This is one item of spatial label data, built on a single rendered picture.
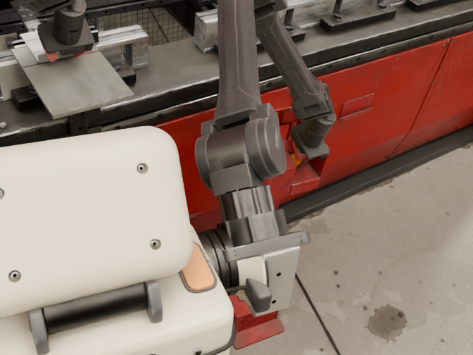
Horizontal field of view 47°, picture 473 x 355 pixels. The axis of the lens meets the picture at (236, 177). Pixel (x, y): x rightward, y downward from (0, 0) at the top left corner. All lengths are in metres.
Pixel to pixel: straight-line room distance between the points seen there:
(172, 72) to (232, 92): 0.76
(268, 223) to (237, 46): 0.28
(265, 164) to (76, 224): 0.28
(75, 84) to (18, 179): 0.76
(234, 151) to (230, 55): 0.17
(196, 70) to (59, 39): 0.46
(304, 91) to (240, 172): 0.57
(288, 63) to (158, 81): 0.45
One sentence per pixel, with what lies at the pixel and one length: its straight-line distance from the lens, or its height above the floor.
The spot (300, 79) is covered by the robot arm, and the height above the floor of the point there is 1.08.
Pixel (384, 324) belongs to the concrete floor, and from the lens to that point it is 2.17.
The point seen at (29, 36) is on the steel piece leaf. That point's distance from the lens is 1.42.
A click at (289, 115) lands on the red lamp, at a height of 0.81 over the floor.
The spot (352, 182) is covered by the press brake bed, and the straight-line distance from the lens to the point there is 2.54.
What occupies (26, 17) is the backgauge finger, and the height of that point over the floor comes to 1.00.
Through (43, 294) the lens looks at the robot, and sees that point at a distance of 0.52.
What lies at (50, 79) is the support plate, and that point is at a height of 1.00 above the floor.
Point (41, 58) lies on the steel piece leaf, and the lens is 1.32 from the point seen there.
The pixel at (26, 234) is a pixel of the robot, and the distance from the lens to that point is 0.51.
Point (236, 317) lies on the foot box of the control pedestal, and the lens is 1.90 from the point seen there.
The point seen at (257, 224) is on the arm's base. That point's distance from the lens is 0.67.
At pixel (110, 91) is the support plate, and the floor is 1.00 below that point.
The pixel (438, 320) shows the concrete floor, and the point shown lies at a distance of 2.27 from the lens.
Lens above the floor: 1.73
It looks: 44 degrees down
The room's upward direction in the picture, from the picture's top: 10 degrees clockwise
